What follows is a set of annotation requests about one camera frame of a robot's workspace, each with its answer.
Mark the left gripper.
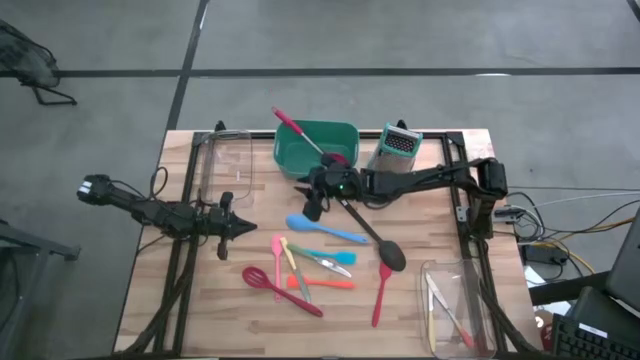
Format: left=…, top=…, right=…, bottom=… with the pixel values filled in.
left=201, top=191, right=259, bottom=262

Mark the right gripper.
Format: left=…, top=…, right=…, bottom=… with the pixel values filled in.
left=293, top=153, right=362, bottom=223

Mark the light blue silicone spoon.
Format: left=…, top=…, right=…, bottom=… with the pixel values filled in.
left=285, top=213, right=370, bottom=245

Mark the pink silicone spatula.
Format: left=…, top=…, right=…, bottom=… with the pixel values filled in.
left=270, top=233, right=285, bottom=304

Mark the yellow handled knife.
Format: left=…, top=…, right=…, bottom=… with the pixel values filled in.
left=278, top=236, right=313, bottom=305

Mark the green handled knife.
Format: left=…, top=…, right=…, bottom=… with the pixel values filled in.
left=286, top=243, right=353, bottom=279

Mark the orange silicone spatula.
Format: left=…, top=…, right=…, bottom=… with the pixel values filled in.
left=286, top=274, right=357, bottom=291

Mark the black nylon spoon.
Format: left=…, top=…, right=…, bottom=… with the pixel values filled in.
left=339, top=198, right=407, bottom=273

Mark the cream handled knife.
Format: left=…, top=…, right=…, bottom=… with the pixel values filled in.
left=426, top=285, right=438, bottom=353

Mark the red handled knife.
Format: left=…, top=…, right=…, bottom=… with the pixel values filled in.
left=424, top=272, right=475, bottom=350

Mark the teal plastic bin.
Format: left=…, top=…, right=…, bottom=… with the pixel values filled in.
left=272, top=119, right=361, bottom=180

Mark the clear plastic bin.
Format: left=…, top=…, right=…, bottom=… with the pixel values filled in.
left=418, top=258, right=497, bottom=360
left=199, top=129, right=255, bottom=209

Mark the steel box grater teal trim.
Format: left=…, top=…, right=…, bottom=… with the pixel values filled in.
left=366, top=122, right=424, bottom=174

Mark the red silicone spatula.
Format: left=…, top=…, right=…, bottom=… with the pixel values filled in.
left=370, top=261, right=394, bottom=329

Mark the grey power strip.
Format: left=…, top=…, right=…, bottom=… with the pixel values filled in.
left=492, top=203, right=527, bottom=225

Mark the dark grey side table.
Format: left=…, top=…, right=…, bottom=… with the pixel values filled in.
left=0, top=219, right=82, bottom=360

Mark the white paper sheet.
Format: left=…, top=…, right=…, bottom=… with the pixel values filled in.
left=524, top=264, right=549, bottom=289

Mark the black power adapter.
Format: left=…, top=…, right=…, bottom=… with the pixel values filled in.
left=522, top=243, right=570, bottom=266

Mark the black desk bar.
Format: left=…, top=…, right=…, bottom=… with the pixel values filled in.
left=527, top=269, right=612, bottom=307

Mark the black mesh chair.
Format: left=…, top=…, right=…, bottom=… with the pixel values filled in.
left=0, top=19, right=79, bottom=107

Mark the black keyboard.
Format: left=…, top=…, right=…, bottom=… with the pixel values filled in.
left=549, top=312, right=640, bottom=360

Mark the dark grey laptop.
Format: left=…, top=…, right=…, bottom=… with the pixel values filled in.
left=604, top=207, right=640, bottom=314

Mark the black cable loop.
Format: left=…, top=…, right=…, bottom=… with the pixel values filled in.
left=109, top=166, right=169, bottom=201

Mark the black cable bundle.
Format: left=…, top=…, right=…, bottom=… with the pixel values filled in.
left=117, top=234, right=199, bottom=357
left=477, top=277, right=544, bottom=357

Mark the black metal table frame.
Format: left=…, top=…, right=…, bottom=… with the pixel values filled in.
left=149, top=119, right=506, bottom=359

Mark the white cable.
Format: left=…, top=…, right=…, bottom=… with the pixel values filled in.
left=504, top=191, right=640, bottom=216

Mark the yellow cable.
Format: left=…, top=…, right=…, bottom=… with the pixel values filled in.
left=544, top=215, right=636, bottom=275

